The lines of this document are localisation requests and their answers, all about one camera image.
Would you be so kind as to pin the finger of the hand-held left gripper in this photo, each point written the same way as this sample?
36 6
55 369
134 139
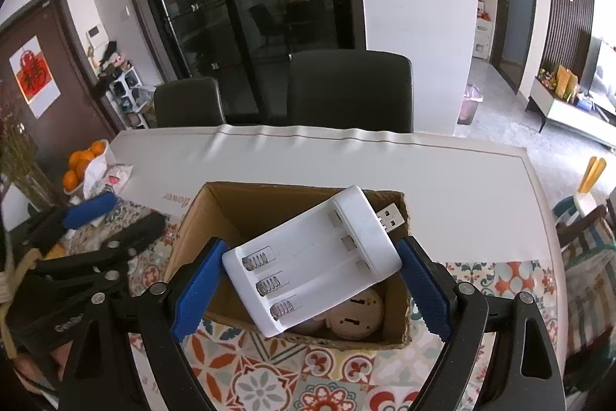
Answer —
89 209
139 230

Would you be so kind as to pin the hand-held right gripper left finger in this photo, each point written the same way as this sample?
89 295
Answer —
197 295

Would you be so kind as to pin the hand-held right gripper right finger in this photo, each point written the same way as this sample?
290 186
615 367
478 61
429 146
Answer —
423 295

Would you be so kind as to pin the round beige device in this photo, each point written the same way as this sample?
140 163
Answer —
308 327
357 317

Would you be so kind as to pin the brown cardboard box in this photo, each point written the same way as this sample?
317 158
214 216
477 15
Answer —
231 209

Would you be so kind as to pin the white battery charger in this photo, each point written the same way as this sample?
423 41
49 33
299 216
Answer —
313 247

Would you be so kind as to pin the white printed bag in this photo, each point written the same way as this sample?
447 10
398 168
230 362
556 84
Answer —
103 177

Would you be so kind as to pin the pile of oranges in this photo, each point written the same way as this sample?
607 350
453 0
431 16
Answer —
79 160

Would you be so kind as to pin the glass vase with dried plant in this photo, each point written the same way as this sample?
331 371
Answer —
21 151

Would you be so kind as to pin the white shoe rack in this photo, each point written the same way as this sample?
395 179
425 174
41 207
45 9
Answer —
126 95

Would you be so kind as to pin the brown entrance door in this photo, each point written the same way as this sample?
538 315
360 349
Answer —
57 93

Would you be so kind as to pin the dark grey dining chair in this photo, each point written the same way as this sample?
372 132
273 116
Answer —
190 103
349 91

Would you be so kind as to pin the red paper door poster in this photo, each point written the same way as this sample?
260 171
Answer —
34 76

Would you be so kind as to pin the wooden chair with cloth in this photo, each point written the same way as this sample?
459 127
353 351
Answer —
584 223

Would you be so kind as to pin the pink trash bin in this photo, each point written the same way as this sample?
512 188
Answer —
469 105

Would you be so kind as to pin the yellow toy piece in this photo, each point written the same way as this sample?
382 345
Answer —
593 175

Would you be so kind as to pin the white low television stand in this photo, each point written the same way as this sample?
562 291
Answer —
572 110

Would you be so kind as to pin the white hallway shelf unit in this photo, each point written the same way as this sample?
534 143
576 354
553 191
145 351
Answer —
482 36

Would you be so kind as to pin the flat screen television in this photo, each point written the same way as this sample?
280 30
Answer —
604 69

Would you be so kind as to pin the dark interior door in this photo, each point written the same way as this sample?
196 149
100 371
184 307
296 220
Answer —
517 6

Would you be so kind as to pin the white wall intercom panel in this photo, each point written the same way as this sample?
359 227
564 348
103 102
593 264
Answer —
95 31

